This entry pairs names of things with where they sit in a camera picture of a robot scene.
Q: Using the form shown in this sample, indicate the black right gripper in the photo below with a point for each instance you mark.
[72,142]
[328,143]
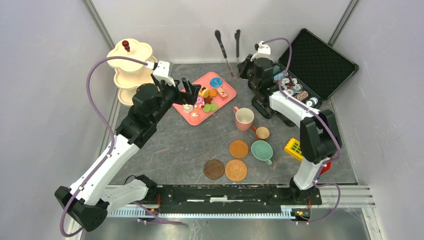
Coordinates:
[242,66]

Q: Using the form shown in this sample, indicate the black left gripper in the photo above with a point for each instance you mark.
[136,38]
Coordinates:
[190,95]

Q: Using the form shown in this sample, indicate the white cupcake toy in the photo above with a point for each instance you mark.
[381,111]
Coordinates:
[187,108]

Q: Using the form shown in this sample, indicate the pink swirl cake toy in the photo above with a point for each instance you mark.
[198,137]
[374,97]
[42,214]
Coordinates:
[200,102]

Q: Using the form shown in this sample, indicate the yellow cake toy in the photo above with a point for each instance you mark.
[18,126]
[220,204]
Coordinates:
[204,92]

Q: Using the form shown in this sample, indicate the blue donut toy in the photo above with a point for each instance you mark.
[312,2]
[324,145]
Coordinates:
[216,82]

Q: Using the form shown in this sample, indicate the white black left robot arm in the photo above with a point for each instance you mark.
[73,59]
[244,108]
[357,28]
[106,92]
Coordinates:
[87,201]

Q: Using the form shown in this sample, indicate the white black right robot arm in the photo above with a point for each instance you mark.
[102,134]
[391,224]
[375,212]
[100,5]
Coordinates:
[276,92]

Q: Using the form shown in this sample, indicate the brown star cookie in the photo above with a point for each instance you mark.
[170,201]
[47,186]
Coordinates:
[208,99]

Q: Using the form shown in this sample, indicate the green round cookie left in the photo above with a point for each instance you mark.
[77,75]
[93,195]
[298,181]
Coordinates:
[207,108]

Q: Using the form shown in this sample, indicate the green round cookie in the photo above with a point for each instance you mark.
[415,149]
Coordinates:
[207,108]
[213,106]

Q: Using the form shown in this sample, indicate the orange flower cookie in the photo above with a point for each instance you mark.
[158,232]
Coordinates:
[213,93]

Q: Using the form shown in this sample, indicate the pink serving tray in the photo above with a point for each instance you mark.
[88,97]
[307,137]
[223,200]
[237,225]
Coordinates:
[204,81]

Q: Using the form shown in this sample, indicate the green round cookie right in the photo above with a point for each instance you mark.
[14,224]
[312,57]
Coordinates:
[213,106]

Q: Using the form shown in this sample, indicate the pink slice cake toy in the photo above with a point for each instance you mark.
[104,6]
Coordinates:
[222,93]

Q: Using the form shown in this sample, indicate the cream three-tier dessert stand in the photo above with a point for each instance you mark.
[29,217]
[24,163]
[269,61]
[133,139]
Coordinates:
[130,75]

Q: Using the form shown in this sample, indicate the pink mug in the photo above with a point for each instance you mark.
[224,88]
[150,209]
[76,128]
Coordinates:
[244,118]

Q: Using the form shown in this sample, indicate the orange round coaster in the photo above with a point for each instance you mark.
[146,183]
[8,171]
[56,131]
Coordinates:
[239,149]

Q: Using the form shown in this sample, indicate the dark brown round coaster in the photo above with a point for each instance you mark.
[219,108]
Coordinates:
[214,169]

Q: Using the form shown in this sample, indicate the small orange cup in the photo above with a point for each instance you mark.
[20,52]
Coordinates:
[261,132]

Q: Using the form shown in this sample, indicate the woven tan round coaster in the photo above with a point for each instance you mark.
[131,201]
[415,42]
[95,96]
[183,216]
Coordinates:
[236,170]

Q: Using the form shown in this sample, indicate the teal green cup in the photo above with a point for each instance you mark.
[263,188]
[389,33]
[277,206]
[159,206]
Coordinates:
[262,151]

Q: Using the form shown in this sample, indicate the black poker chip case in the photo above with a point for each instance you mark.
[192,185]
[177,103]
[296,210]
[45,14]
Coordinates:
[318,68]

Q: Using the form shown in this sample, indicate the yellow toy block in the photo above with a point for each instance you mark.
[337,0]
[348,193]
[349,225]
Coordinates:
[293,148]

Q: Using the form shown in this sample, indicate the red toy block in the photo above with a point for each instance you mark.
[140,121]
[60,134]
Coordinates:
[326,167]

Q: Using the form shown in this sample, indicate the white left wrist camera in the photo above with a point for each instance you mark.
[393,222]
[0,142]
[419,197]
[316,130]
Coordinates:
[161,73]

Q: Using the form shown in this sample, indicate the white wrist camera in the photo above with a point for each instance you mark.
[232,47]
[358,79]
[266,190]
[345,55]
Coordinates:
[161,73]
[262,51]

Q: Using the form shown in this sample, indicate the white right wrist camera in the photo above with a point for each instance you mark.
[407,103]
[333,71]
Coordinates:
[262,51]

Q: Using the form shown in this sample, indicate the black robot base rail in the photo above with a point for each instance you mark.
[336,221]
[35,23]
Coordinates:
[229,201]

